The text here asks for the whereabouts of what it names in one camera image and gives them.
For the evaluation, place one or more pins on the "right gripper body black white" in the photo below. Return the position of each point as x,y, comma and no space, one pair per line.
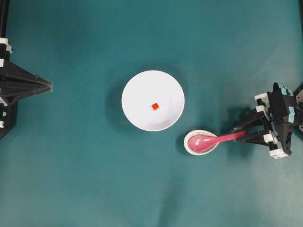
278,107

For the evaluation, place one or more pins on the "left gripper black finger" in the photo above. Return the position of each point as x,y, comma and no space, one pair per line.
11,92
11,72

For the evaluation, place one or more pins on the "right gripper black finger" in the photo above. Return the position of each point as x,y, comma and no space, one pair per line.
263,137
256,117

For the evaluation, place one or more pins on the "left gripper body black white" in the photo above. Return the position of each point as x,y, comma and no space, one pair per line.
5,106

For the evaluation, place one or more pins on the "pink plastic spoon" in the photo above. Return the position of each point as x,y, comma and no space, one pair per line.
202,142

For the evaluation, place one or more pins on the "small red block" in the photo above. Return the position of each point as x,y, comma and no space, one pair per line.
155,106

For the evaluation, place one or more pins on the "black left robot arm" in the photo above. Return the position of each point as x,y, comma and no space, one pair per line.
4,9

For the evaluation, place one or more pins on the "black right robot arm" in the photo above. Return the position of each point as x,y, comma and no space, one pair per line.
298,116

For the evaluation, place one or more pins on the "white round bowl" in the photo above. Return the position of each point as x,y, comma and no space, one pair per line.
147,88

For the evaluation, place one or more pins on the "small speckled ceramic dish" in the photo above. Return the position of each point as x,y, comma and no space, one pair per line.
198,133

